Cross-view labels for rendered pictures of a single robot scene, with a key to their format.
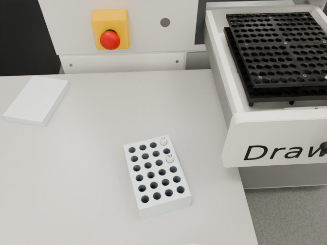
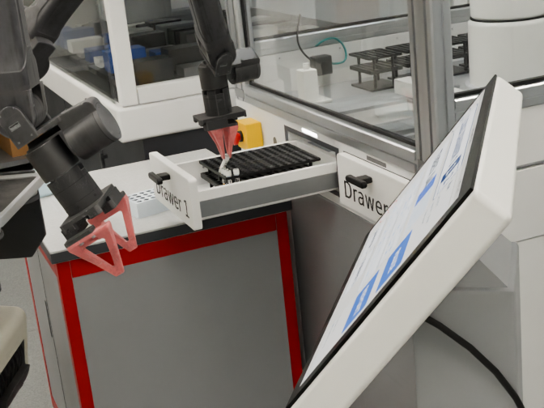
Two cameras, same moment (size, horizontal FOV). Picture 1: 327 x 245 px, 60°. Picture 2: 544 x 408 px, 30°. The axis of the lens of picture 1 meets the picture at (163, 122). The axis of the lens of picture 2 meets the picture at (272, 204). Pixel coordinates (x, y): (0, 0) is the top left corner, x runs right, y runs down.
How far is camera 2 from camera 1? 2.31 m
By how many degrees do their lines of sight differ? 65
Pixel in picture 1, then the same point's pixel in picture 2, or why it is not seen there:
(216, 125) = not seen: hidden behind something
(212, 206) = (142, 223)
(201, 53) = not seen: hidden behind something
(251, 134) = (153, 165)
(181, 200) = (133, 205)
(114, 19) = (242, 123)
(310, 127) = (163, 168)
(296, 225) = not seen: outside the picture
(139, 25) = (266, 139)
